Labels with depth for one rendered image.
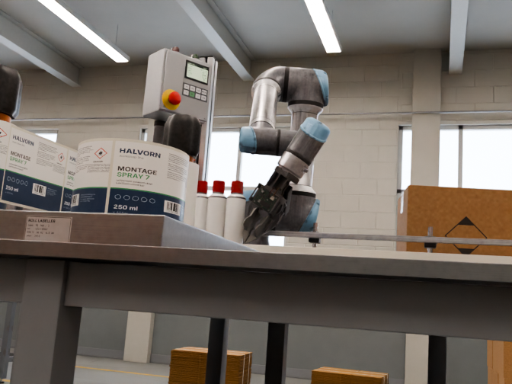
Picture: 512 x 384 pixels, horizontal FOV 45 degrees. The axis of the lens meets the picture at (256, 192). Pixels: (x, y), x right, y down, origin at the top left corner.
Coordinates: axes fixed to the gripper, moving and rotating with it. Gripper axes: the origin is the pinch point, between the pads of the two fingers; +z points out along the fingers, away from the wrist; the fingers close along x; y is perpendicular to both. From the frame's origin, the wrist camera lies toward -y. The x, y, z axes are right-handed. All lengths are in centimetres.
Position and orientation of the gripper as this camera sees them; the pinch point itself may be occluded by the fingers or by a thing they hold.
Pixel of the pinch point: (248, 238)
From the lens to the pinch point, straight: 164.2
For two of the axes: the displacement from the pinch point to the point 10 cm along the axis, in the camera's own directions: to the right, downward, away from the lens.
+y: -2.6, -1.9, -9.5
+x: 8.0, 5.1, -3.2
